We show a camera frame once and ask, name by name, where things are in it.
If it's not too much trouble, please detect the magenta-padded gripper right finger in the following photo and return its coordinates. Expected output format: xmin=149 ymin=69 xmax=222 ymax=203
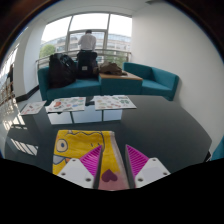
xmin=124 ymin=144 xmax=172 ymax=190

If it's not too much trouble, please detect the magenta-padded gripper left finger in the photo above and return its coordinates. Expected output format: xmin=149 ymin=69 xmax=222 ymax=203
xmin=57 ymin=144 xmax=103 ymax=190

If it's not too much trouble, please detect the orange yellow pink cartoon towel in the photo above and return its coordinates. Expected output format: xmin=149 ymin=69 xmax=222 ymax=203
xmin=52 ymin=129 xmax=130 ymax=192

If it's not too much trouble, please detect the teal corner sofa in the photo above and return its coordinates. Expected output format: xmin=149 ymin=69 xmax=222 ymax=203
xmin=37 ymin=61 xmax=180 ymax=102

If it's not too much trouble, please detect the teal chair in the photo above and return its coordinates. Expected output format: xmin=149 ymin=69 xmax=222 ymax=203
xmin=210 ymin=134 xmax=224 ymax=162

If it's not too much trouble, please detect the wooden sofa side table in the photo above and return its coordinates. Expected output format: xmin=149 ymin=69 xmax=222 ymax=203
xmin=98 ymin=71 xmax=144 ymax=82

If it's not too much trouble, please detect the brown jacket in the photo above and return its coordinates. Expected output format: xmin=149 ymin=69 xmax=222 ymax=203
xmin=96 ymin=61 xmax=128 ymax=76

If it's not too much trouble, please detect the large black backpack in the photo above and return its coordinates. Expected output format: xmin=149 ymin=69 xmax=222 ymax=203
xmin=48 ymin=52 xmax=78 ymax=89

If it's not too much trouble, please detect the black backpack with label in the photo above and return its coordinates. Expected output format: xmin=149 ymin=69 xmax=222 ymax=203
xmin=76 ymin=50 xmax=99 ymax=80

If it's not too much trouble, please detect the wooden balustrade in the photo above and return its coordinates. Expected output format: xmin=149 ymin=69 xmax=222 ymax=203
xmin=0 ymin=79 xmax=16 ymax=104

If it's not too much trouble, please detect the metal window railing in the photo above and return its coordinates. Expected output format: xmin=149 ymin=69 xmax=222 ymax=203
xmin=35 ymin=48 xmax=132 ymax=71

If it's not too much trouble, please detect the person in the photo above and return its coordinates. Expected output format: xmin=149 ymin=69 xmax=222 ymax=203
xmin=77 ymin=29 xmax=97 ymax=53

